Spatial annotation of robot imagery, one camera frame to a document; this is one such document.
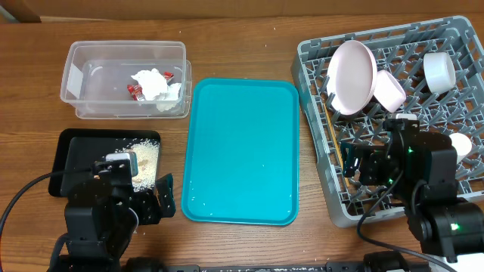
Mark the large white plate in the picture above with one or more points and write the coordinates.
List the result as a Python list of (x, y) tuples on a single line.
[(352, 73)]

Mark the wooden chopstick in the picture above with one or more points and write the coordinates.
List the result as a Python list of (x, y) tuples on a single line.
[(336, 145)]

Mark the pink bowl with rice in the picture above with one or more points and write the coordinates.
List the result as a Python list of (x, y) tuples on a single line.
[(388, 92)]

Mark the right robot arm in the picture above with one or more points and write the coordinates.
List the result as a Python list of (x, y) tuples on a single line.
[(418, 169)]

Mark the red snack wrapper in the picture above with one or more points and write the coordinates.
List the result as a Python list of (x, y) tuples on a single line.
[(151, 84)]

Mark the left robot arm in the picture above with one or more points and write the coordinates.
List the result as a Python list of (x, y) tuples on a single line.
[(101, 216)]

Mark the grey dish rack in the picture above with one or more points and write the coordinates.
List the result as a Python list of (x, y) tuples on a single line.
[(399, 50)]

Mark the small white cup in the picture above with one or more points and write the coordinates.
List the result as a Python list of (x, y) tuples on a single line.
[(462, 145)]

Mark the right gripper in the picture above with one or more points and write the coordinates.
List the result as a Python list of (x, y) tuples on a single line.
[(370, 156)]

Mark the grey-green bowl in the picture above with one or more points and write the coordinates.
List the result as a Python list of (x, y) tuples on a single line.
[(439, 72)]

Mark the rice pile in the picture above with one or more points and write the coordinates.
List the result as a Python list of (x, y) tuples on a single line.
[(147, 153)]

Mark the clear plastic bin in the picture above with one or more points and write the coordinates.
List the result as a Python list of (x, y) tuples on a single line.
[(97, 75)]

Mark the teal serving tray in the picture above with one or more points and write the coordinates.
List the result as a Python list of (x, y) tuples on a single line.
[(242, 156)]

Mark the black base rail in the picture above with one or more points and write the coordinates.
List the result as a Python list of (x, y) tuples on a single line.
[(377, 261)]

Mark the black tray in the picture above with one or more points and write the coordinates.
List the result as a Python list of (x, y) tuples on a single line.
[(81, 147)]

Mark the white napkin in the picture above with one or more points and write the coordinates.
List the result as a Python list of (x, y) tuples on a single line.
[(169, 101)]

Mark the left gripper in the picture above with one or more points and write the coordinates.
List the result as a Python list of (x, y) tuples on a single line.
[(152, 213)]

